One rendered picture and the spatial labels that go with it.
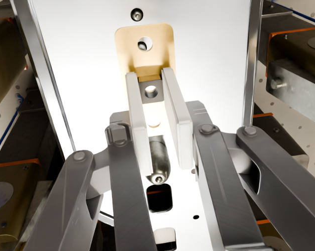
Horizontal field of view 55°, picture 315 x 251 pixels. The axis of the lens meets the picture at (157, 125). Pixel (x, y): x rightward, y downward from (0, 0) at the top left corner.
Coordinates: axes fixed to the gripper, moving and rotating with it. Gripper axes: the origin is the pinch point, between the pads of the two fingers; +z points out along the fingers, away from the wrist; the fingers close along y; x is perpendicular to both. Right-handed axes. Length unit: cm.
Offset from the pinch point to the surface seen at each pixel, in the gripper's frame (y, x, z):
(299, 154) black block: 19.0, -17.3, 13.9
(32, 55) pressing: -10.0, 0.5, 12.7
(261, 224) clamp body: 18.1, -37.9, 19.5
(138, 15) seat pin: 0.1, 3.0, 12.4
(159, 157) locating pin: 0.4, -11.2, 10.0
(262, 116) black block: 18.2, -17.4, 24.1
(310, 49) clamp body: 17.6, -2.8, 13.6
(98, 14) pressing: -3.4, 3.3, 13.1
